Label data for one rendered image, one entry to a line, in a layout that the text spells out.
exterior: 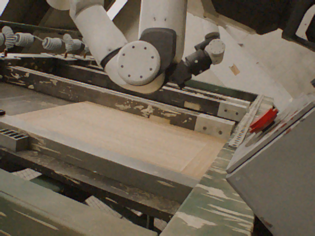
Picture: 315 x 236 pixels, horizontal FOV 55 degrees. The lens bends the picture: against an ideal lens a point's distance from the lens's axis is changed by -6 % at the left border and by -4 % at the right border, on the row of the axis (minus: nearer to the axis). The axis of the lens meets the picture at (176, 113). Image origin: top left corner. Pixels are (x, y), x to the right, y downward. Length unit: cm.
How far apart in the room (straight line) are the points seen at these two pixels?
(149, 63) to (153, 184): 24
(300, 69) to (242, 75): 163
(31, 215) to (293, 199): 33
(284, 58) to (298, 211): 591
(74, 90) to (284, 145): 106
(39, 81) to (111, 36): 83
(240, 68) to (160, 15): 433
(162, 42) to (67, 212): 32
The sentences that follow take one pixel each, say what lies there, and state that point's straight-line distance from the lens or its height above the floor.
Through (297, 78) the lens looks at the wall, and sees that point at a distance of 622.
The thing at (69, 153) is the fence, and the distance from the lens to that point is 72.
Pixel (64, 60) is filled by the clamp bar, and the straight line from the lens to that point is 186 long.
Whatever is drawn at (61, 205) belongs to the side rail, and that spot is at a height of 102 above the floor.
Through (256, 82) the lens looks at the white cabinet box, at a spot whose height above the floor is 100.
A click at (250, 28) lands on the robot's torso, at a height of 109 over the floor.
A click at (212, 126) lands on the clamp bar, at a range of 107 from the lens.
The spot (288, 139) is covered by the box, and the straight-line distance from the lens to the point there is 31.
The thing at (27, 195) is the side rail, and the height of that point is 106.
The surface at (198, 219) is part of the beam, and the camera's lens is 49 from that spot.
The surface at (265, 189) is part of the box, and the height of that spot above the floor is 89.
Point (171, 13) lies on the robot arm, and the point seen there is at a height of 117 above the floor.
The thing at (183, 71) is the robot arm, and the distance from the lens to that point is 125.
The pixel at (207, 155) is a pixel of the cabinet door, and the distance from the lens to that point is 87.
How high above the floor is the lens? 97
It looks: 6 degrees up
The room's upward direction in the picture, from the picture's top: 41 degrees counter-clockwise
